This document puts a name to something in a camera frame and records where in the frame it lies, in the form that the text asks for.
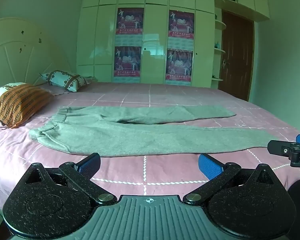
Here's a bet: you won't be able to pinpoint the white corner shelf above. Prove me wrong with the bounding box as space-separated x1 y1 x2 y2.
211 7 227 82

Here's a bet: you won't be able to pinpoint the white glossy wardrobe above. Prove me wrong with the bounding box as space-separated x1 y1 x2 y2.
76 0 216 89

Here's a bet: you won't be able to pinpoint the orange striped pillow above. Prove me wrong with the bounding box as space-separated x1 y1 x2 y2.
0 83 53 129

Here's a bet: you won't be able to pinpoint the wall poster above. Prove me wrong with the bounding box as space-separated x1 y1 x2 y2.
168 10 195 48
113 46 142 83
115 7 145 46
165 49 193 85

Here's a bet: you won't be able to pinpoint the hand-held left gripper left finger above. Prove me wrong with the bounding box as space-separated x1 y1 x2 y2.
22 152 118 205

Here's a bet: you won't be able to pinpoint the grey pants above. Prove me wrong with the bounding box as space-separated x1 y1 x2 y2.
28 105 292 158

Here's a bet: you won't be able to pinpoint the brown wooden door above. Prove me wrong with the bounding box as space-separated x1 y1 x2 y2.
218 10 255 102

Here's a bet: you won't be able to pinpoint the bed with pink checked sheet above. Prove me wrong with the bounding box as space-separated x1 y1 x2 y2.
0 81 300 217

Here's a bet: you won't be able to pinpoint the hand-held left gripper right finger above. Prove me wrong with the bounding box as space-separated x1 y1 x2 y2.
183 153 282 205

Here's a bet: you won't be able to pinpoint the cream headboard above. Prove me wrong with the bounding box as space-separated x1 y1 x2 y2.
0 17 72 90

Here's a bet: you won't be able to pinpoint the pink pillow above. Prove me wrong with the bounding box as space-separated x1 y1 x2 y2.
39 83 68 96

